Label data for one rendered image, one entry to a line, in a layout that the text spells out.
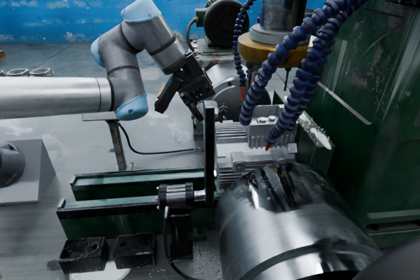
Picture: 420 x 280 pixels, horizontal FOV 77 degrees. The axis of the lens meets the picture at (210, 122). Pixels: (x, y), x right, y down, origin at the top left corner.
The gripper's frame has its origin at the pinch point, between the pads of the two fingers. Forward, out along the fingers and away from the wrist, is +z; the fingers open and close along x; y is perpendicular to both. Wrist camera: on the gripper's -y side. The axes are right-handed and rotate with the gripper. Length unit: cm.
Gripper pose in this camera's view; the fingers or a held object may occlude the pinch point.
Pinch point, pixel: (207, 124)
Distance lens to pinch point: 74.2
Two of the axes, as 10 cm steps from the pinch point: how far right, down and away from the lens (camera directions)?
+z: 4.9, 7.2, 4.8
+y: 8.6, -4.7, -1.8
